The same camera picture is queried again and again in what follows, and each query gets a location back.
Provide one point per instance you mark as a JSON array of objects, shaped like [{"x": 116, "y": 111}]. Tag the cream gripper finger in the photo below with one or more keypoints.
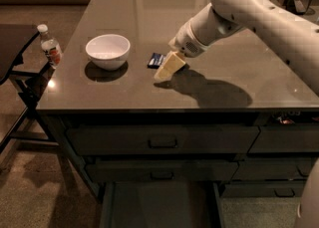
[{"x": 171, "y": 64}]

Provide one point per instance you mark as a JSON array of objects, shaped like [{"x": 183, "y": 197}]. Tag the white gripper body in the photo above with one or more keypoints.
[{"x": 184, "y": 42}]

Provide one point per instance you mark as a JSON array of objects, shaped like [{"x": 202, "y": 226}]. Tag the blue rxbar blueberry wrapper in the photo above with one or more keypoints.
[{"x": 156, "y": 60}]

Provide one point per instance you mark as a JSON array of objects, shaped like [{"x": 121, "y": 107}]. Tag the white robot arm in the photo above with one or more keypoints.
[{"x": 289, "y": 36}]

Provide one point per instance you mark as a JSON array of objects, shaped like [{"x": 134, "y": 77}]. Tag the top left drawer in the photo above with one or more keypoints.
[{"x": 161, "y": 139}]

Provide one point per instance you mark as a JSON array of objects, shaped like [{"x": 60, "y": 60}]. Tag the middle left drawer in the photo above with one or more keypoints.
[{"x": 156, "y": 170}]

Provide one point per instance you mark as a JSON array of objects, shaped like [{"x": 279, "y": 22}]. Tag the middle right drawer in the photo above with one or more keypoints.
[{"x": 274, "y": 168}]

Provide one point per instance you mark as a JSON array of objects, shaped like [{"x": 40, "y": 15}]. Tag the top right drawer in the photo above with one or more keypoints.
[{"x": 290, "y": 138}]

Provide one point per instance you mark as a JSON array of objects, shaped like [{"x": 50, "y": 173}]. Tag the open bottom left drawer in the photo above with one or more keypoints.
[{"x": 164, "y": 204}]

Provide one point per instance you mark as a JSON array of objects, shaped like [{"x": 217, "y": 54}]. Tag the bottom right drawer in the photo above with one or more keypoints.
[{"x": 279, "y": 189}]

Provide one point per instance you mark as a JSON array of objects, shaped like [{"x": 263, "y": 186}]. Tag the white ceramic bowl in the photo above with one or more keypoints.
[{"x": 108, "y": 52}]

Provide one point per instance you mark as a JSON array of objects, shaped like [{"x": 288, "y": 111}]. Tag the clear plastic water bottle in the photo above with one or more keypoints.
[{"x": 50, "y": 46}]

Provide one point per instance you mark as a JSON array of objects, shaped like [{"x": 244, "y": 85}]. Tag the black chair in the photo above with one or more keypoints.
[{"x": 14, "y": 40}]

